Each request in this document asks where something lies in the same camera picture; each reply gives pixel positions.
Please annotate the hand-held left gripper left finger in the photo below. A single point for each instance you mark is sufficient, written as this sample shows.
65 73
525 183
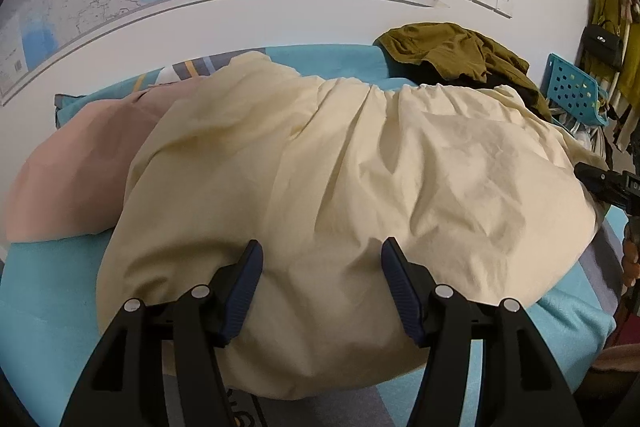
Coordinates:
245 287

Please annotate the blue plastic basket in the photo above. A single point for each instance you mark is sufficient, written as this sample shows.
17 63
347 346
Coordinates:
572 89

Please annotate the black handbag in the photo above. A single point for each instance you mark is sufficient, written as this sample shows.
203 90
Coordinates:
602 44

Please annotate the brown braided doll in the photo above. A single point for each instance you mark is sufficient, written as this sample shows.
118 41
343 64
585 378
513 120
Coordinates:
632 252

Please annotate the grey striped cloth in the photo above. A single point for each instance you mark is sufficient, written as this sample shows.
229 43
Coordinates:
585 139

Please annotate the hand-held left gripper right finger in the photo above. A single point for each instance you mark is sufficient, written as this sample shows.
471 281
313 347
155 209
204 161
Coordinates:
400 287

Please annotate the cream yellow jacket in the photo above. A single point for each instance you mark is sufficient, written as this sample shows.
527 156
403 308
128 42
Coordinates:
325 167

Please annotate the brown cloth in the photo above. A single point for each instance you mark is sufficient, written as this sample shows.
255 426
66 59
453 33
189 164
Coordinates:
617 357

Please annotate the pink cloth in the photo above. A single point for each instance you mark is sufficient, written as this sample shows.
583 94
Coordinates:
75 177

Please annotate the olive green garment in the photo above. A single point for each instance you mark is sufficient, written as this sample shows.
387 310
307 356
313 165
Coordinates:
440 47

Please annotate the hanging yellow-green clothes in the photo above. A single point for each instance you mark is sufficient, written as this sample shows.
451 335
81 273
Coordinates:
630 57

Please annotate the blue striped bed sheet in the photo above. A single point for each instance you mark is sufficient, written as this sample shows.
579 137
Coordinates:
50 297

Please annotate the white wall switch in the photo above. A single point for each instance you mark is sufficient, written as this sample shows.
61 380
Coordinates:
505 0

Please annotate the black tripod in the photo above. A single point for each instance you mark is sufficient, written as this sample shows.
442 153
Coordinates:
610 184

